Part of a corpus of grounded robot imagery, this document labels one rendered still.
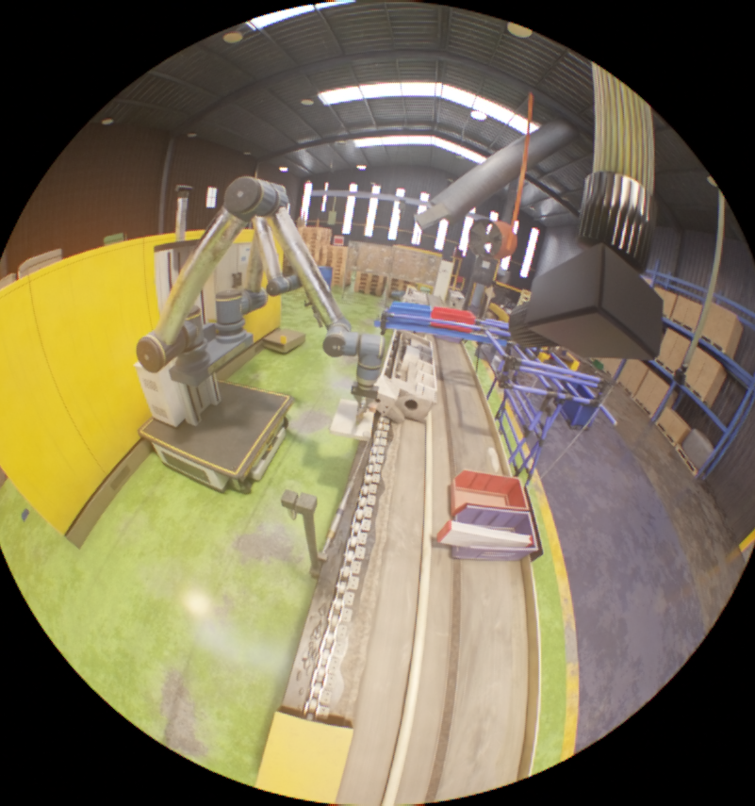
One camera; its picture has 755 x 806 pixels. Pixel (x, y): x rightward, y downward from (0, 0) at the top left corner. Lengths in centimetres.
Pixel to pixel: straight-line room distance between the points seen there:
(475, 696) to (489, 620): 32
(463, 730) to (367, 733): 31
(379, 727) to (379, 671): 22
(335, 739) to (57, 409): 220
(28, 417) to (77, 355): 57
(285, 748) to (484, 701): 64
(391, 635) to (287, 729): 48
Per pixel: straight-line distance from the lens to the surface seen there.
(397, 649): 97
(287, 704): 96
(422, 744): 107
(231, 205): 103
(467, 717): 110
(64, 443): 228
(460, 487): 127
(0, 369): 208
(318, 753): 93
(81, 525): 260
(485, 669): 109
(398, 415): 148
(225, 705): 188
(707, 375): 963
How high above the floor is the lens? 169
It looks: 35 degrees down
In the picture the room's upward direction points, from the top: 11 degrees clockwise
